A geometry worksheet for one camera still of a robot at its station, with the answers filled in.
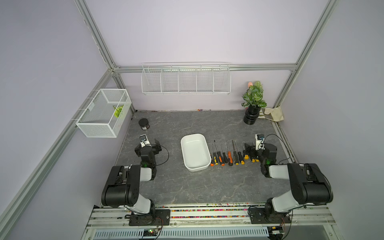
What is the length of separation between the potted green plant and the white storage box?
372 mm

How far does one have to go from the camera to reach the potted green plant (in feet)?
3.08

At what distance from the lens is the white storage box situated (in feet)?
2.92
